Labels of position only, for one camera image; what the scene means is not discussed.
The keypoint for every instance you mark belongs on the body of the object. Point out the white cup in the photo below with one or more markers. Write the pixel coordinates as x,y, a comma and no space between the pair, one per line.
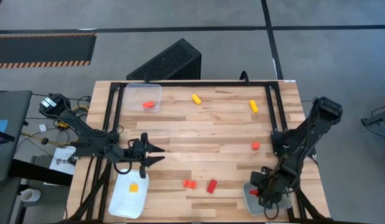
30,195

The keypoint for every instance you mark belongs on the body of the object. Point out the clear plastic bin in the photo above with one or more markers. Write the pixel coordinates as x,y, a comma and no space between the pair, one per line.
136,93

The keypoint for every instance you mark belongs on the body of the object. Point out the yellow cylinder block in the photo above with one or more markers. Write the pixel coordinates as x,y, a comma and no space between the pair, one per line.
196,99

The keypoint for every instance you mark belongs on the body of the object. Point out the black mesh computer tower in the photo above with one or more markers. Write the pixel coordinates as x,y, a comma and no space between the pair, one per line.
167,62

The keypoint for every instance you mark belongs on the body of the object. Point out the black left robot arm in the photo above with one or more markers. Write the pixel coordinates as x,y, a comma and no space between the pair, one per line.
83,130

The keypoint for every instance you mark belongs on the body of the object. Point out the black aluminium table frame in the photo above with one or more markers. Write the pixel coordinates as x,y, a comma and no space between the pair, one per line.
195,84

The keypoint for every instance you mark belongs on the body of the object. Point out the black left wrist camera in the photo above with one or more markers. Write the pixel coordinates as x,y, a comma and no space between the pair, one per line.
137,144

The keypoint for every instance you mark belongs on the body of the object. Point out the yellow cube block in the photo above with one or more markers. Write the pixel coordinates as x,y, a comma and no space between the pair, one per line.
133,188

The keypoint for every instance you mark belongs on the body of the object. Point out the red rectangular block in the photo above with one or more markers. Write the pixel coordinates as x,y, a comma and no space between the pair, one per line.
212,186

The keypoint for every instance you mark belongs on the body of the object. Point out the white paper sheet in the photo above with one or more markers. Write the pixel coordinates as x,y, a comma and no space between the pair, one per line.
64,161

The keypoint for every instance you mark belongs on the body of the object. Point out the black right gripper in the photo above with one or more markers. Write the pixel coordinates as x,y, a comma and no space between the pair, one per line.
273,189

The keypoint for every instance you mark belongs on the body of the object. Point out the red triangle block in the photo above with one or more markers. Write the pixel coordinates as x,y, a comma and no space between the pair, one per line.
253,192

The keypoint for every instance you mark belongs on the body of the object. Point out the yellow rectangular block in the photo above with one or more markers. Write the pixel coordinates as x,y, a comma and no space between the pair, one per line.
253,106

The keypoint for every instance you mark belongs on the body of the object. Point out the dark grey side table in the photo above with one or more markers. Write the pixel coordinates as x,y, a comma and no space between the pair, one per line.
12,105

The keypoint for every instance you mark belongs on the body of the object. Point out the black floor mat orange stripes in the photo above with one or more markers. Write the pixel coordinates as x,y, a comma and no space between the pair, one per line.
39,49

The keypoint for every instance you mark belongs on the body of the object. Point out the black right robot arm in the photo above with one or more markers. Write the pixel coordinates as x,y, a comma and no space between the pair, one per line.
304,140

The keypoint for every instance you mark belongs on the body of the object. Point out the orange arch block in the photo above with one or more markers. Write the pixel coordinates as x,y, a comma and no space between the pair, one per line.
189,184

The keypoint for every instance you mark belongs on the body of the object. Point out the orange cube block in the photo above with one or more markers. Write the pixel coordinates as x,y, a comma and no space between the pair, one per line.
256,145

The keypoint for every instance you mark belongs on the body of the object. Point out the orange rectangular block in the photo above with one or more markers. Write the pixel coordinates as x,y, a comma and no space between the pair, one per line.
148,104

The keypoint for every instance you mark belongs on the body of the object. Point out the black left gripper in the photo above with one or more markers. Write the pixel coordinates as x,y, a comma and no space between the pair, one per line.
144,154

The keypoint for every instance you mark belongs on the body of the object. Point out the white plastic bin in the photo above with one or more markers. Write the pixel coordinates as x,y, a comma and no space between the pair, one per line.
127,205

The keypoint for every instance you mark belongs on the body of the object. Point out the black floor stand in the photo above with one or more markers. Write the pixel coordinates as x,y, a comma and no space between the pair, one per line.
377,119

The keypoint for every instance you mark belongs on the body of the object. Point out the small white tag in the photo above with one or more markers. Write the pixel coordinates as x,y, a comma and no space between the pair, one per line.
42,127

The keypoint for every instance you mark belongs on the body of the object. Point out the grey plastic bin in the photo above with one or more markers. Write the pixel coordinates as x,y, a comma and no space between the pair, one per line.
251,207

